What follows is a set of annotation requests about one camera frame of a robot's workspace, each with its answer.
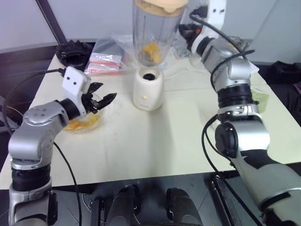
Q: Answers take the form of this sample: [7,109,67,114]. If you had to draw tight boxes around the white blender motor base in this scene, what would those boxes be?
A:
[133,67,165,112]

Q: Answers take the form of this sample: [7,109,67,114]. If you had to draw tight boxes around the black bag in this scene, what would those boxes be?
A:
[264,60,301,95]

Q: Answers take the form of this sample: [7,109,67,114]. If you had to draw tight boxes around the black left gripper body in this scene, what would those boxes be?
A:
[81,92,101,115]

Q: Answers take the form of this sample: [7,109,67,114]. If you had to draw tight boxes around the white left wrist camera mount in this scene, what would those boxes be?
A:
[62,66,92,116]

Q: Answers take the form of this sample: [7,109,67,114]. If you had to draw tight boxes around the black slanted pole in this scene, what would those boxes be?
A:
[35,0,68,46]

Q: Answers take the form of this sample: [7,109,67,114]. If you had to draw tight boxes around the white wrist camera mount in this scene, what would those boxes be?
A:
[190,0,227,54]
[62,66,92,116]

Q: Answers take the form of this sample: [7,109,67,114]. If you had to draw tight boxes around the black toothed round part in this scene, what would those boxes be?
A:
[56,39,93,69]

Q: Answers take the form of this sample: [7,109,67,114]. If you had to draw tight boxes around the clear glass bowl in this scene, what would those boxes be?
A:
[63,93,109,135]

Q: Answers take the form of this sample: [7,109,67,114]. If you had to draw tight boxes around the pale green sheet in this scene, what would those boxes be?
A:
[253,90,270,111]

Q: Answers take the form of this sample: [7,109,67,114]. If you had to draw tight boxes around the crumpled clear plastic wrap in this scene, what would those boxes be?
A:
[164,41,203,71]

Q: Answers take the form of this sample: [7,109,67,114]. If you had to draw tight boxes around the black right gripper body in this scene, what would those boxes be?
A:
[179,23,197,51]

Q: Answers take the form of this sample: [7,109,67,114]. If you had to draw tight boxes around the clear zip bag red strip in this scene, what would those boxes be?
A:
[84,61,124,76]

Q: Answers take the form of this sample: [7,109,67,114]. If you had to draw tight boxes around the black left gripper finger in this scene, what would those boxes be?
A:
[87,82,103,95]
[96,92,118,110]

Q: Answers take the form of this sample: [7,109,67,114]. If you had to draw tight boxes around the large clear plastic bag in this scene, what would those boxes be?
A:
[93,32,136,71]

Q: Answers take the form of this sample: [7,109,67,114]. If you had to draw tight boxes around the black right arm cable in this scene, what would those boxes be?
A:
[189,7,266,226]

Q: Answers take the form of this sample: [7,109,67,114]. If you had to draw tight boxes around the beige round blender lid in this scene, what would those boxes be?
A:
[141,0,189,14]

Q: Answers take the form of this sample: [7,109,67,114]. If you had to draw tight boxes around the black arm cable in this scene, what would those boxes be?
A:
[189,7,266,226]
[3,68,83,226]

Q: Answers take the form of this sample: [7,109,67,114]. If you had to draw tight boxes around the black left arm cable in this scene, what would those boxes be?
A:
[3,68,83,226]

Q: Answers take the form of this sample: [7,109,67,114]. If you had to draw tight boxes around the clear blender jar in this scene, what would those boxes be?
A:
[131,0,186,68]

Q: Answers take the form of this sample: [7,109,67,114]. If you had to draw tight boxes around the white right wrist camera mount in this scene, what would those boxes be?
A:
[190,0,227,54]

